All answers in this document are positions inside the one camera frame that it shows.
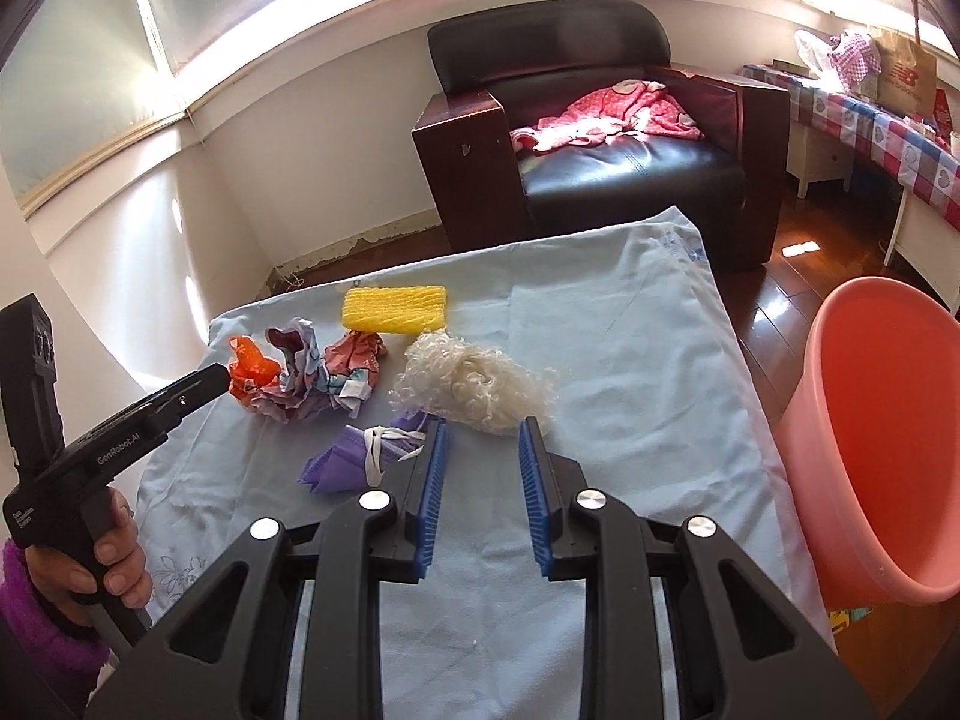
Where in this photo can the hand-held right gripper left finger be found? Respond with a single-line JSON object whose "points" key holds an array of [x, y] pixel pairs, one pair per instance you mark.
{"points": [[433, 495]]}

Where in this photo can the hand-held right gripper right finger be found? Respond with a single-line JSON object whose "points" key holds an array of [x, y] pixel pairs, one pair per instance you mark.
{"points": [[534, 495]]}

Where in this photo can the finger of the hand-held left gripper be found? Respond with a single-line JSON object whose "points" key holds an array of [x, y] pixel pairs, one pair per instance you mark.
{"points": [[195, 390]]}

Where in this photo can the orange plastic bag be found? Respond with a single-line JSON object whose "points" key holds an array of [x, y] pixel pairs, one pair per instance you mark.
{"points": [[251, 367]]}

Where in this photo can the patterned fabric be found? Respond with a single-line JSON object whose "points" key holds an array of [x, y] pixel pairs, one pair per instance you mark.
{"points": [[296, 390]]}

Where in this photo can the purple face mask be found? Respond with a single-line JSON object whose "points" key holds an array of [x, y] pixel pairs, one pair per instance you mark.
{"points": [[337, 457]]}

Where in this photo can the white foam net wrap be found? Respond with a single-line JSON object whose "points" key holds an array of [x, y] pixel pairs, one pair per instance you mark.
{"points": [[472, 382]]}

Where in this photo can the pink blue wrapper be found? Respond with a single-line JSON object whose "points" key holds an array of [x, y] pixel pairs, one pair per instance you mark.
{"points": [[352, 364]]}

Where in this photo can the yellow foam net sleeve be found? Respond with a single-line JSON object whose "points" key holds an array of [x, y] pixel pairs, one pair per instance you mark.
{"points": [[394, 309]]}

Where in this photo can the pink plastic basin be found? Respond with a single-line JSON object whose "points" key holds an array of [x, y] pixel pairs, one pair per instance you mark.
{"points": [[885, 427]]}

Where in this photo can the person's left forearm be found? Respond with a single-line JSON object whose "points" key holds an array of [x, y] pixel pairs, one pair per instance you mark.
{"points": [[37, 637]]}

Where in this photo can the person's left hand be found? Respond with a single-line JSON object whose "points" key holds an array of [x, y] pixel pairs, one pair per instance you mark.
{"points": [[112, 570]]}

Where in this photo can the light blue floral sheet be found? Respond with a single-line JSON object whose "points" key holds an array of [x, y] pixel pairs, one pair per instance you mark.
{"points": [[600, 360]]}

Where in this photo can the black leather armchair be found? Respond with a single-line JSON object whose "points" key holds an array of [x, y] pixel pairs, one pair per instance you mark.
{"points": [[622, 180]]}

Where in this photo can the colourful printed carton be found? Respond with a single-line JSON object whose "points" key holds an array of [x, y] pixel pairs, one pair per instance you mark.
{"points": [[851, 619]]}

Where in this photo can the pink spotted garment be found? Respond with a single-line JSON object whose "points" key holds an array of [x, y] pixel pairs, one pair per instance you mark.
{"points": [[622, 112]]}

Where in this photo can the white drawer cabinet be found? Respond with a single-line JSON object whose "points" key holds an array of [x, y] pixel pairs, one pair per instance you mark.
{"points": [[817, 157]]}

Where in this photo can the white table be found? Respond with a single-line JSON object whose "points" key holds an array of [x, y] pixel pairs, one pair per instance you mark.
{"points": [[926, 240]]}

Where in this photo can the checked tablecloth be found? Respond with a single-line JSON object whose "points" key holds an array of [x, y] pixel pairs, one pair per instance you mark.
{"points": [[862, 127]]}

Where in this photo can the translucent white plastic bag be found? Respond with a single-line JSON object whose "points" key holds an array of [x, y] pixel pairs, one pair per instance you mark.
{"points": [[814, 52]]}

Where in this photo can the purple checked cloth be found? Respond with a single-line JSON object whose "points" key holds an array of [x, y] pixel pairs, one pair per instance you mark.
{"points": [[855, 56]]}

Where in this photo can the brown paper bag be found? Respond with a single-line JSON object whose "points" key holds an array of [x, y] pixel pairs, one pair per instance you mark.
{"points": [[907, 79]]}

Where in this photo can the red box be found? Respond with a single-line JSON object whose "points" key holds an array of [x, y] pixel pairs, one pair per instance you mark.
{"points": [[943, 109]]}

